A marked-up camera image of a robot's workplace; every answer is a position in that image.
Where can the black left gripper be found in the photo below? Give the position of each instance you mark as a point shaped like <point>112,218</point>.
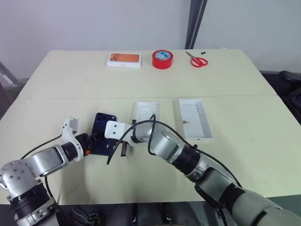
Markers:
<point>82,142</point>

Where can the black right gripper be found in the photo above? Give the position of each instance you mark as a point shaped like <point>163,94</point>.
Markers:
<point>123,148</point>

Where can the dark blue smartphone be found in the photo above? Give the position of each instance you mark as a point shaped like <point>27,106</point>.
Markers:
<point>101,120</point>

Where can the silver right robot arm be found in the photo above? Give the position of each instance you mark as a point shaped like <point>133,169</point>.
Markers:
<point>188,155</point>

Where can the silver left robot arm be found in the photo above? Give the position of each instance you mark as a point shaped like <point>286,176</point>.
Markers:
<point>44,160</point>

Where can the white phone box base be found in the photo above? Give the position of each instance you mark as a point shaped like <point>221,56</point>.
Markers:
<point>145,111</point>

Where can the white phone box lid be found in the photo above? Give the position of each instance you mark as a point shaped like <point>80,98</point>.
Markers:
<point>194,120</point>

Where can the white box with orange print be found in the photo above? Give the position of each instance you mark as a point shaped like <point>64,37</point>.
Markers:
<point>124,60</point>

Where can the red tape roll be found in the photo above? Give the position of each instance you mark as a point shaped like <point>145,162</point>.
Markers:
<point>162,60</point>

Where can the grey metal stand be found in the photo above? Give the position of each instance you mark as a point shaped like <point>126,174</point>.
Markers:
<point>9,75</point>

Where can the small black clip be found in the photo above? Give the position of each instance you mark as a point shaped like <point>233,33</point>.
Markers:
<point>203,52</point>

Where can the dark metal pole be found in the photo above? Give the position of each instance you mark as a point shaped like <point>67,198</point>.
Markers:
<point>195,23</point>

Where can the black office chair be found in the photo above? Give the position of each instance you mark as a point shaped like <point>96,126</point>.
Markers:
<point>289,87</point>

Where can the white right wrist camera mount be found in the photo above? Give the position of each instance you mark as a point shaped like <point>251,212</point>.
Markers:
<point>115,129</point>

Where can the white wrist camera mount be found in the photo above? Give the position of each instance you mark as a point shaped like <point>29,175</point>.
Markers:
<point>70,135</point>
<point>115,129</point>

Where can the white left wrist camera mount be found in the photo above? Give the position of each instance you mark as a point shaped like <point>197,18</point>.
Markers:
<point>70,135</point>

